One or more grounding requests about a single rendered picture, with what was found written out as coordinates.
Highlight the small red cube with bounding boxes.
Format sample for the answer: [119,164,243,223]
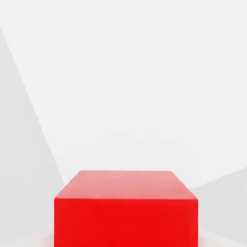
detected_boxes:
[54,170,199,247]

